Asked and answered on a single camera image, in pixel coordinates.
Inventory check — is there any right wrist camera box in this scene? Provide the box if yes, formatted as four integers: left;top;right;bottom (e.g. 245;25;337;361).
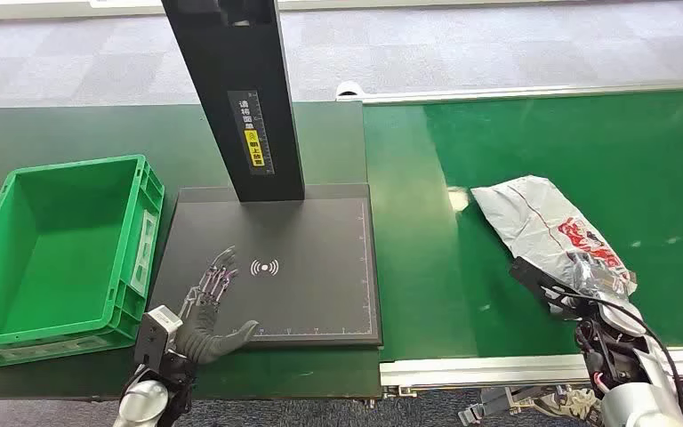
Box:
509;256;569;309

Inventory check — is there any dark green table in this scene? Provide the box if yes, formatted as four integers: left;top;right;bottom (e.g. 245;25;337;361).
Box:
0;101;384;402

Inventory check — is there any black scanner column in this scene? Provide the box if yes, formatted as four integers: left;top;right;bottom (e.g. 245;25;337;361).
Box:
160;0;307;204

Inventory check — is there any wide aluminium conveyor rail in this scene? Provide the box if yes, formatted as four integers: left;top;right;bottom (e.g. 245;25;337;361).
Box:
379;347;683;391

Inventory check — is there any thin aluminium conveyor rail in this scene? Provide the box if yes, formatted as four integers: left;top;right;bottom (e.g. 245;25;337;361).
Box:
336;78;683;106

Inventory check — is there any green conveyor belt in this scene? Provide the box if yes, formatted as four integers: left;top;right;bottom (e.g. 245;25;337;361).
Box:
363;88;683;362

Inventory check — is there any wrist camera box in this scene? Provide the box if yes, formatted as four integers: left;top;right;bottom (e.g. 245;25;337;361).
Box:
133;305;184;371
509;256;569;309

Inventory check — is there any green plastic crate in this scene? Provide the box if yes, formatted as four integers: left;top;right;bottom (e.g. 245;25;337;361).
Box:
0;155;166;370

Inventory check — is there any grey patterned shoe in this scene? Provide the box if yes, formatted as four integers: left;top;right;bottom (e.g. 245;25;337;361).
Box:
458;385;605;427

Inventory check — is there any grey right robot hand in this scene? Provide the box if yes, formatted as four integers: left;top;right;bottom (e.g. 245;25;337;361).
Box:
567;251;639;312

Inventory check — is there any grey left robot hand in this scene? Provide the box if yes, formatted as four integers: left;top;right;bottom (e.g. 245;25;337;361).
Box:
174;246;260;366

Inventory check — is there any grey package with red print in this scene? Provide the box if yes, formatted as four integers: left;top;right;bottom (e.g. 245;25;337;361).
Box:
470;174;639;302

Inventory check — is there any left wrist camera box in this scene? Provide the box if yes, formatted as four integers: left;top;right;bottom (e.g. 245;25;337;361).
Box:
133;305;184;371

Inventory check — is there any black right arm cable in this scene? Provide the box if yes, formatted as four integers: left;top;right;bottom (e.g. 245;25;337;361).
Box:
544;287;683;414

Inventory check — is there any black and yellow column label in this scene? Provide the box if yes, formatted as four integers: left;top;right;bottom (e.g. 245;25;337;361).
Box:
227;90;276;177

